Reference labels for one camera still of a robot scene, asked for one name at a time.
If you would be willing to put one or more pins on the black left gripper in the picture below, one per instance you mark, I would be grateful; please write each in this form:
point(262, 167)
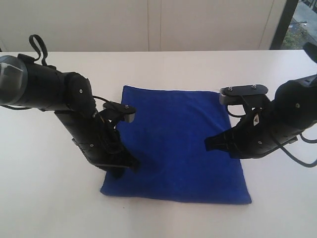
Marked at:
point(101, 146)

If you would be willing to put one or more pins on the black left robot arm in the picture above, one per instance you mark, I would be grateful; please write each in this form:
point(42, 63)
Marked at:
point(23, 83)

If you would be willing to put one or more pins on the black window frame post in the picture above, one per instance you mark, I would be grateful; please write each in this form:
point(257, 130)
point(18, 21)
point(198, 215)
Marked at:
point(284, 22)

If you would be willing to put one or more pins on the blue towel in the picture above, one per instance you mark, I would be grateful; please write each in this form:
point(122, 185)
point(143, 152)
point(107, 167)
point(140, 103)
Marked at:
point(167, 137)

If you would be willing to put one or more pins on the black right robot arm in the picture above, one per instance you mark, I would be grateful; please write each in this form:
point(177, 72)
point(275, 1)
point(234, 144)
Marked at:
point(296, 102)

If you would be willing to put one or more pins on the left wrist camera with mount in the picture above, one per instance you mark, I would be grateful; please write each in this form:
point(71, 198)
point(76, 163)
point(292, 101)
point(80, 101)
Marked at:
point(116, 112)

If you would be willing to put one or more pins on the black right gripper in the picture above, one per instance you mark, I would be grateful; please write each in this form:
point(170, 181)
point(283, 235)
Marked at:
point(255, 138)

